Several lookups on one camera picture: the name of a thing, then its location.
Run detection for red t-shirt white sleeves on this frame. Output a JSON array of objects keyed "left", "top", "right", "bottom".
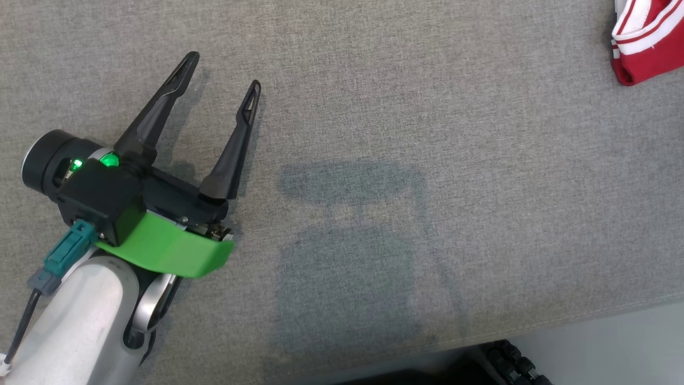
[{"left": 611, "top": 0, "right": 684, "bottom": 87}]

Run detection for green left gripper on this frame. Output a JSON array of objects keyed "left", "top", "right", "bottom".
[{"left": 96, "top": 51, "right": 262, "bottom": 279}]

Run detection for black cable teal plug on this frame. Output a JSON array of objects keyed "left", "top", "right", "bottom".
[{"left": 0, "top": 220, "right": 98, "bottom": 375}]

